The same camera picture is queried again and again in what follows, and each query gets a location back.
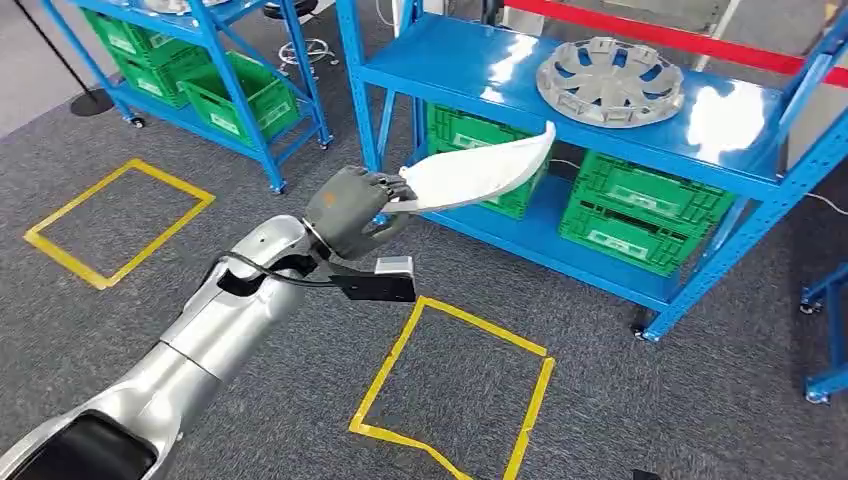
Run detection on black pole stand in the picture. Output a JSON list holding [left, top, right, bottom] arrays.
[[13, 0, 115, 118]]

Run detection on large blue metal shelf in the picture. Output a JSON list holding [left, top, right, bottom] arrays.
[[334, 0, 848, 344]]

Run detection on small blue metal shelf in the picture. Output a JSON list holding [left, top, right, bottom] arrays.
[[39, 0, 335, 195]]

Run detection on green plastic crate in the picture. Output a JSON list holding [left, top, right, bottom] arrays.
[[80, 7, 180, 68], [178, 51, 303, 148], [570, 150, 738, 230], [423, 102, 552, 221], [109, 44, 213, 111], [557, 198, 713, 278]]

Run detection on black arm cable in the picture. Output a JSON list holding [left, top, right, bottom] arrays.
[[210, 251, 339, 293]]

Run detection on silver wheel hubcap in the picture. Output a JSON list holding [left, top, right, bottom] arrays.
[[142, 0, 230, 16], [535, 36, 687, 130]]

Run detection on yellow tape rectangle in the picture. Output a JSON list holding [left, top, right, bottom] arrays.
[[347, 296, 556, 480], [23, 157, 217, 291]]

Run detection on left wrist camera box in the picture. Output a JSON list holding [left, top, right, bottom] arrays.
[[329, 256, 417, 304]]

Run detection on robot's grey left hand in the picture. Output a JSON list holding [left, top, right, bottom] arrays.
[[302, 165, 420, 262]]

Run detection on blue metal frame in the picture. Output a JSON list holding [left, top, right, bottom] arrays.
[[798, 261, 848, 405]]

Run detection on red barrier strip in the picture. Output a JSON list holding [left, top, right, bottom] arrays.
[[503, 0, 848, 89]]

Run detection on white floor cable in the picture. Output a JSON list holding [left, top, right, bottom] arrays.
[[803, 190, 848, 217]]

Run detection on white curved plastic part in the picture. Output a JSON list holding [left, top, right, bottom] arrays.
[[380, 121, 558, 215]]

